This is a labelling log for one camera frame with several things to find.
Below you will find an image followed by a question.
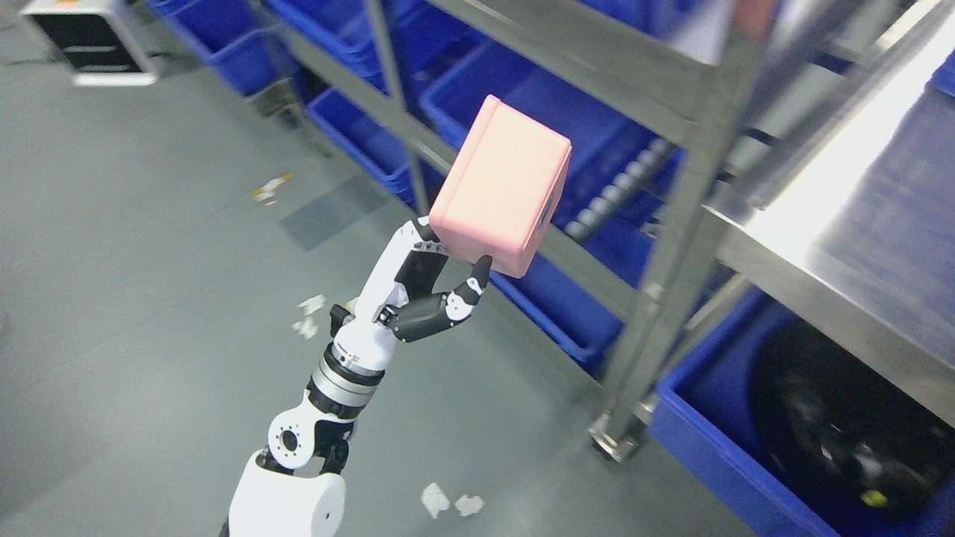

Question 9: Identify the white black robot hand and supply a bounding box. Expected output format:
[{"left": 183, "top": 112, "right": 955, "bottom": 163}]
[{"left": 332, "top": 216, "right": 492, "bottom": 377}]

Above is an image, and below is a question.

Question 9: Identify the pink plastic storage box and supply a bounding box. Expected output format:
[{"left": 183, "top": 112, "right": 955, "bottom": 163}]
[{"left": 429, "top": 95, "right": 573, "bottom": 278}]

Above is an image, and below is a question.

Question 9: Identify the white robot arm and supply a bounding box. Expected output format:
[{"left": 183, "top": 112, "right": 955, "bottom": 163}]
[{"left": 219, "top": 344, "right": 385, "bottom": 536}]

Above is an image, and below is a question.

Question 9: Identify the blue lower shelf bin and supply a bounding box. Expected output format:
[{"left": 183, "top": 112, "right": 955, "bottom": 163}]
[{"left": 490, "top": 217, "right": 654, "bottom": 374}]

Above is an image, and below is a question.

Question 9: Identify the blue shelf bin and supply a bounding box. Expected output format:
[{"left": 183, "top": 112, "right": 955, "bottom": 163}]
[
  {"left": 490, "top": 217, "right": 654, "bottom": 374},
  {"left": 420, "top": 41, "right": 658, "bottom": 228}
]

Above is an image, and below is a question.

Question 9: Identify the stainless steel shelf rack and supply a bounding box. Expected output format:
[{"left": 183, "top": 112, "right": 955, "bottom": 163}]
[{"left": 246, "top": 0, "right": 881, "bottom": 463}]

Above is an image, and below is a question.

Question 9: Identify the blue shelf bin left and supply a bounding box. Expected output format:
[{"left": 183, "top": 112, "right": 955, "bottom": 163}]
[{"left": 420, "top": 41, "right": 658, "bottom": 228}]

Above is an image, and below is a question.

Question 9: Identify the white grey equipment cart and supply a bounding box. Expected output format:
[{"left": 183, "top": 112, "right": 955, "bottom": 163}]
[{"left": 18, "top": 1, "right": 161, "bottom": 87}]

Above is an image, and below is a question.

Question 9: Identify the blue bin with helmet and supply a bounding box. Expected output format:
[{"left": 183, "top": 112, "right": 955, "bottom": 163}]
[{"left": 649, "top": 289, "right": 953, "bottom": 536}]

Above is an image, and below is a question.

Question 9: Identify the stainless steel table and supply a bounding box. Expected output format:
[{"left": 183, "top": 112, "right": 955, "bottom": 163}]
[{"left": 707, "top": 1, "right": 954, "bottom": 424}]

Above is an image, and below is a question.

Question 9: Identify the black helmet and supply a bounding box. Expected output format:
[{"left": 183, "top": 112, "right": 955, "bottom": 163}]
[{"left": 748, "top": 318, "right": 953, "bottom": 524}]

